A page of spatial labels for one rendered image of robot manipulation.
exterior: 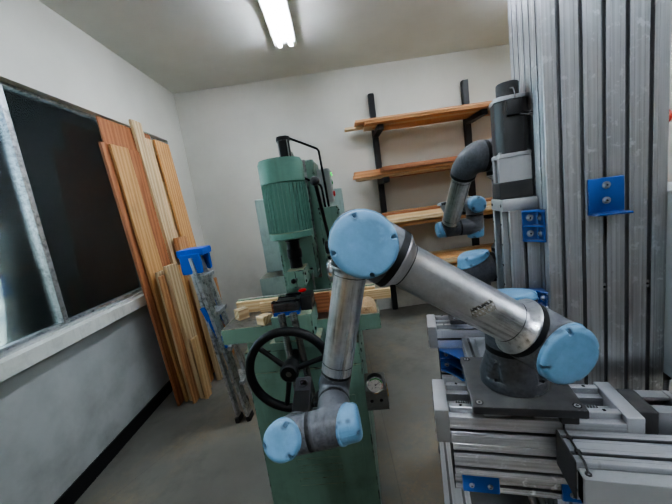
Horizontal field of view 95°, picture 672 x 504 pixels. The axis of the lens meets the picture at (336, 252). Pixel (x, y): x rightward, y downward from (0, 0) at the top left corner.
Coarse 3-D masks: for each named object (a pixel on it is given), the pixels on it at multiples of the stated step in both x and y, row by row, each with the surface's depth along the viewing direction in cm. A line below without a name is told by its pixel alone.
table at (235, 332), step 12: (252, 312) 132; (324, 312) 120; (228, 324) 122; (240, 324) 120; (252, 324) 118; (324, 324) 113; (360, 324) 112; (372, 324) 112; (228, 336) 116; (240, 336) 116; (252, 336) 116; (276, 348) 106
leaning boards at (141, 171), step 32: (128, 128) 235; (128, 160) 219; (160, 160) 263; (128, 192) 213; (160, 192) 255; (128, 224) 211; (160, 224) 248; (160, 256) 241; (160, 288) 220; (192, 288) 245; (160, 320) 225; (192, 320) 239; (192, 352) 230; (192, 384) 230
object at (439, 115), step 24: (360, 120) 285; (384, 120) 286; (408, 120) 297; (432, 120) 312; (384, 168) 290; (408, 168) 296; (432, 168) 301; (384, 192) 340; (384, 216) 316; (408, 216) 304; (432, 216) 295; (456, 264) 311
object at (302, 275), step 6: (306, 264) 133; (288, 270) 125; (294, 270) 123; (300, 270) 122; (306, 270) 129; (288, 276) 123; (294, 276) 123; (300, 276) 123; (306, 276) 127; (288, 282) 124; (300, 282) 123; (306, 282) 125
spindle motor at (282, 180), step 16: (272, 160) 112; (288, 160) 114; (272, 176) 113; (288, 176) 114; (304, 176) 122; (272, 192) 115; (288, 192) 115; (304, 192) 121; (272, 208) 116; (288, 208) 115; (304, 208) 120; (272, 224) 118; (288, 224) 116; (304, 224) 119; (272, 240) 120; (288, 240) 119
